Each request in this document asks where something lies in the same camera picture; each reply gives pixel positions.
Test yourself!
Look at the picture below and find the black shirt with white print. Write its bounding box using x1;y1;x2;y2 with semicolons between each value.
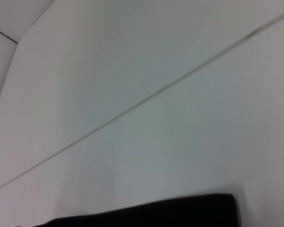
14;192;242;227

